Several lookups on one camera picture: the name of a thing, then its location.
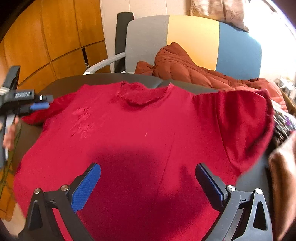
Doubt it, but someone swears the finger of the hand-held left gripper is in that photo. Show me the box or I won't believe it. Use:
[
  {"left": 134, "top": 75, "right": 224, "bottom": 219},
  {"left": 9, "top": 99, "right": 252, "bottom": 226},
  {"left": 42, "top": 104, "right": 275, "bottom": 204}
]
[
  {"left": 17, "top": 102, "right": 50, "bottom": 116},
  {"left": 34, "top": 94, "right": 54, "bottom": 104}
]

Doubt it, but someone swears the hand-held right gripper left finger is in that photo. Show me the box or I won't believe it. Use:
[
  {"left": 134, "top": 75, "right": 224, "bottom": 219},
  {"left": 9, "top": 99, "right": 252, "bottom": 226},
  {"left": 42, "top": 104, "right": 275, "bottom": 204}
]
[{"left": 18, "top": 163, "right": 101, "bottom": 241}]

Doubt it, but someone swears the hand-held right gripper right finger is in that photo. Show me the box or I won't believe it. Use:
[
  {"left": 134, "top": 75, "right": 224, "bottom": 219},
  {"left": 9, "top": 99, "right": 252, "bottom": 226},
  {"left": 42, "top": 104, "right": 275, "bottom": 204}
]
[{"left": 195, "top": 163, "right": 273, "bottom": 241}]

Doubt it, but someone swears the red fleece towel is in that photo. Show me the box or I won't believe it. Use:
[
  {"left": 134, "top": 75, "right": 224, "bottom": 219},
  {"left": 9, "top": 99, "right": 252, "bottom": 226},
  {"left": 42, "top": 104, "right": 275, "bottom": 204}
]
[{"left": 13, "top": 81, "right": 275, "bottom": 241}]

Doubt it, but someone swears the pile of folded clothes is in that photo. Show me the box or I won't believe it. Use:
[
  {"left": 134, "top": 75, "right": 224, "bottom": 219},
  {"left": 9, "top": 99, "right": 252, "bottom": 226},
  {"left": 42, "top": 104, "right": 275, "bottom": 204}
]
[{"left": 268, "top": 137, "right": 296, "bottom": 241}]

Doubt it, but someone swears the person's left hand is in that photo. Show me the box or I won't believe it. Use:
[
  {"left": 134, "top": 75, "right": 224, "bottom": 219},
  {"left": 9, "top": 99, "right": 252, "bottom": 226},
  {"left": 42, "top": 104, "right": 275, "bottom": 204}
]
[{"left": 3, "top": 116, "right": 19, "bottom": 150}]

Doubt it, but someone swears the wooden cabinet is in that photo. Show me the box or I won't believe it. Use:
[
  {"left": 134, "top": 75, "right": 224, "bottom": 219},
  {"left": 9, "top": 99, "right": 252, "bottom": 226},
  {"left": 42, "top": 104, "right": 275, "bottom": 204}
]
[{"left": 0, "top": 0, "right": 111, "bottom": 90}]

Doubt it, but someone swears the dark patterned cloth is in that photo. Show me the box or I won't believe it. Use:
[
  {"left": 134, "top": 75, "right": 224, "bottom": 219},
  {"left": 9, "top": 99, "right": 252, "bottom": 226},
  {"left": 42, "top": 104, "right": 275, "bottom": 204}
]
[{"left": 272, "top": 108, "right": 296, "bottom": 146}]

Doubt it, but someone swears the black rolled mat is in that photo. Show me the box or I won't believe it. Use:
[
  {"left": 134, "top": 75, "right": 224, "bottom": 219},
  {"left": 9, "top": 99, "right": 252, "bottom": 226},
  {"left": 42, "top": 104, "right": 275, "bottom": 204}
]
[{"left": 114, "top": 12, "right": 134, "bottom": 73}]

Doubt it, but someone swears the grey yellow blue chair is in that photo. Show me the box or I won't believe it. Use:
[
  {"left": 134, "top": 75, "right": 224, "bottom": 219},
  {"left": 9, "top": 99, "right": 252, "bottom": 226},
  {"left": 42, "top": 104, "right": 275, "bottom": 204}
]
[{"left": 83, "top": 14, "right": 263, "bottom": 80}]

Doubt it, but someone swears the rust orange cushion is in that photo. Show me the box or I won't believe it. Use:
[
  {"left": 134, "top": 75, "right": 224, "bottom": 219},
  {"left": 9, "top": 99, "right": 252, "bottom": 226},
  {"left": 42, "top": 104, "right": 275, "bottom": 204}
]
[{"left": 134, "top": 42, "right": 288, "bottom": 112}]

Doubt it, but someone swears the pile of household clutter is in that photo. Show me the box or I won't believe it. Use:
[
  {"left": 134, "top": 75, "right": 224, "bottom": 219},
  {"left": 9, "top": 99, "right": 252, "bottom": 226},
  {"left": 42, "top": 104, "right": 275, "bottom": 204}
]
[{"left": 275, "top": 77, "right": 296, "bottom": 94}]

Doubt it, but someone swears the beige patterned pillow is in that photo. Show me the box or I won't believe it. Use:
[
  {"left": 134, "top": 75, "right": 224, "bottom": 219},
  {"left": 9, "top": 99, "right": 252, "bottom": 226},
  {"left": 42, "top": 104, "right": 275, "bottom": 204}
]
[{"left": 190, "top": 0, "right": 250, "bottom": 32}]

